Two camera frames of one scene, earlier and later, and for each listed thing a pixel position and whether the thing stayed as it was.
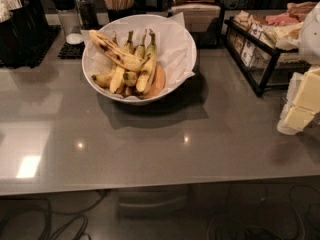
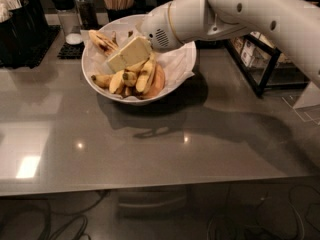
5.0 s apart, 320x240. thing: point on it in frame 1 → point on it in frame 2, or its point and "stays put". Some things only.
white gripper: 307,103 → 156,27
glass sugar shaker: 65,2 stays put
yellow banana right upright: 148,70 stays put
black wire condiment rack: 265,53 stays put
